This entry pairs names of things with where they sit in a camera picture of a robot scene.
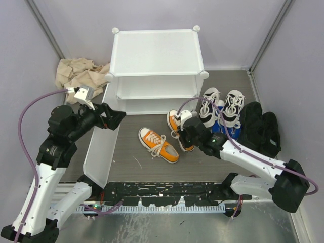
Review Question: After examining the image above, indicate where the white cabinet door panel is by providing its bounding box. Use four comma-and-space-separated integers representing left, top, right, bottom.
83, 125, 120, 188

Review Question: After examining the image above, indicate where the black white sneaker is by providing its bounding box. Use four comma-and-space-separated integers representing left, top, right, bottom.
199, 87, 220, 128
219, 90, 245, 128

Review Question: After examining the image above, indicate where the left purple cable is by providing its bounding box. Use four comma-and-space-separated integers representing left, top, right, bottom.
14, 87, 76, 243

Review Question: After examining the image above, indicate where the black shoe inner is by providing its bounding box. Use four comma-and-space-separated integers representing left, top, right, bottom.
237, 101, 264, 151

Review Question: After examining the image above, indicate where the left aluminium corner post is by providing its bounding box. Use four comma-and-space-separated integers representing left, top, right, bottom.
25, 0, 65, 59

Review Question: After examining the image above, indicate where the orange sneaker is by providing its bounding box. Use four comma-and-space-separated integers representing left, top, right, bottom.
138, 128, 179, 164
167, 109, 194, 152

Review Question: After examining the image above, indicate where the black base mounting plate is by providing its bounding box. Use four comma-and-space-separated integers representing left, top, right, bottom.
102, 182, 239, 207

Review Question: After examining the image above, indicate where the beige crumpled cloth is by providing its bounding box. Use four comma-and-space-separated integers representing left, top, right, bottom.
55, 58, 110, 97

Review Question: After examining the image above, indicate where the white slotted cable duct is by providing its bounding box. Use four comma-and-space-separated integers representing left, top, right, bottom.
75, 202, 226, 214

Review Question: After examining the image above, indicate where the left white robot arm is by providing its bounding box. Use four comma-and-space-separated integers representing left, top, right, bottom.
1, 103, 126, 242

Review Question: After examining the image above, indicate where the right aluminium corner post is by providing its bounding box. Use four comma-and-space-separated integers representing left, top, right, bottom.
248, 0, 297, 74

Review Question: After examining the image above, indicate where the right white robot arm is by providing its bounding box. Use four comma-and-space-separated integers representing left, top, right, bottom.
178, 115, 310, 213

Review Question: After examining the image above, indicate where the black shoe outer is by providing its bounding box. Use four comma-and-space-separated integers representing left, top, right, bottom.
260, 112, 281, 158

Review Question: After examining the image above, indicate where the blue sneaker left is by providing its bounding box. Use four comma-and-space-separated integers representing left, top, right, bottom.
211, 100, 225, 133

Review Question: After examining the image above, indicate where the black shoe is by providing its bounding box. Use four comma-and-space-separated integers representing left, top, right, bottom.
260, 112, 281, 158
237, 101, 264, 151

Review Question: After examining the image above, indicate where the blue sneaker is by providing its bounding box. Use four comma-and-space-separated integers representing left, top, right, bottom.
227, 120, 241, 140
211, 100, 225, 133

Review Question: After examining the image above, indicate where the aluminium corner post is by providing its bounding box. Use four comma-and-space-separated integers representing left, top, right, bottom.
25, 0, 65, 59
248, 0, 297, 74

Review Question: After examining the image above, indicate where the white plastic shoe cabinet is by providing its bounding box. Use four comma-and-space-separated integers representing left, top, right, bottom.
104, 25, 209, 115

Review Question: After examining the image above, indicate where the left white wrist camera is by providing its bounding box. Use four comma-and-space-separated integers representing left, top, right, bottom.
74, 85, 95, 110

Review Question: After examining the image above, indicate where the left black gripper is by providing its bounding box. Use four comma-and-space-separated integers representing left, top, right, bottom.
69, 98, 126, 140

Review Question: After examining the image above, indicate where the blue sneaker right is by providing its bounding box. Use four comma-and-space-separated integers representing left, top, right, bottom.
227, 120, 241, 140

